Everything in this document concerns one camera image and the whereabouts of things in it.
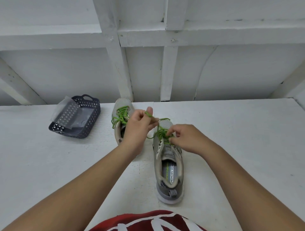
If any person's left forearm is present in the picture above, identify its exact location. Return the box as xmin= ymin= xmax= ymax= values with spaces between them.
xmin=0 ymin=144 xmax=141 ymax=231

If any person's left hand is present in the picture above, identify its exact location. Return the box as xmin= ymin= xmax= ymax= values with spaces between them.
xmin=119 ymin=107 xmax=160 ymax=158

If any person's right forearm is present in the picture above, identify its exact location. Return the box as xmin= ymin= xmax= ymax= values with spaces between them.
xmin=204 ymin=145 xmax=305 ymax=231

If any green shoelace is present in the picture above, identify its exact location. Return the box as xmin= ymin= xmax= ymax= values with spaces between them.
xmin=111 ymin=106 xmax=130 ymax=129
xmin=144 ymin=111 xmax=176 ymax=145

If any clear plastic sheet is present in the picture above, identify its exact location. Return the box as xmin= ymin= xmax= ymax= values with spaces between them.
xmin=51 ymin=96 xmax=95 ymax=130

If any grey sneaker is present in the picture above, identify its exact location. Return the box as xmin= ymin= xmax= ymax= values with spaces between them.
xmin=152 ymin=119 xmax=185 ymax=205
xmin=111 ymin=98 xmax=134 ymax=146

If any person's red printed shirt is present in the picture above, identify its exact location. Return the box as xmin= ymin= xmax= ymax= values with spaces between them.
xmin=89 ymin=210 xmax=208 ymax=231

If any dark blue plastic basket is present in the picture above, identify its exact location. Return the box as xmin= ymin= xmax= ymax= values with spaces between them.
xmin=49 ymin=94 xmax=101 ymax=139

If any person's right hand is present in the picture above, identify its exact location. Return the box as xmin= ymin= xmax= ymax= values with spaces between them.
xmin=166 ymin=124 xmax=219 ymax=159

